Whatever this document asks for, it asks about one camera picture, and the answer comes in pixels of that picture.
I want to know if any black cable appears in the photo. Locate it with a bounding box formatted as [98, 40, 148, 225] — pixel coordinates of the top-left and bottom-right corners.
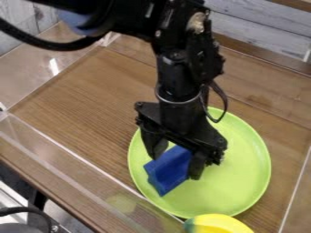
[0, 17, 110, 53]

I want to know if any green plate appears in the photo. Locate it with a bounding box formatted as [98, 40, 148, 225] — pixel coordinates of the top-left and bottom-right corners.
[128, 113, 271, 218]

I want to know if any yellow round object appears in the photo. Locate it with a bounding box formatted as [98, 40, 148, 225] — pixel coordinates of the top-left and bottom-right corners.
[183, 214, 253, 233]

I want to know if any clear acrylic enclosure wall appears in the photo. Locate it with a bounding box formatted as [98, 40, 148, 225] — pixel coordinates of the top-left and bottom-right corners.
[0, 35, 311, 233]

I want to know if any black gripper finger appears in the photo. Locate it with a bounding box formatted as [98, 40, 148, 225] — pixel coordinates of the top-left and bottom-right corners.
[188, 151, 207, 180]
[140, 127, 169, 160]

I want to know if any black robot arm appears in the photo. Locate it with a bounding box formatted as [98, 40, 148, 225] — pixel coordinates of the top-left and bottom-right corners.
[28, 0, 227, 180]

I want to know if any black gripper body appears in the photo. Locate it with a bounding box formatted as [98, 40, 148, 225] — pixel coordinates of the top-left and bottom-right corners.
[133, 98, 228, 167]

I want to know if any black metal stand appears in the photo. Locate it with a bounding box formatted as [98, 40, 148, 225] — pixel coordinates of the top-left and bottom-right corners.
[0, 187, 72, 233]

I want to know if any blue block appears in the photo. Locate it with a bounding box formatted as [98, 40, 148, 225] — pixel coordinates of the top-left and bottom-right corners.
[142, 146, 192, 197]

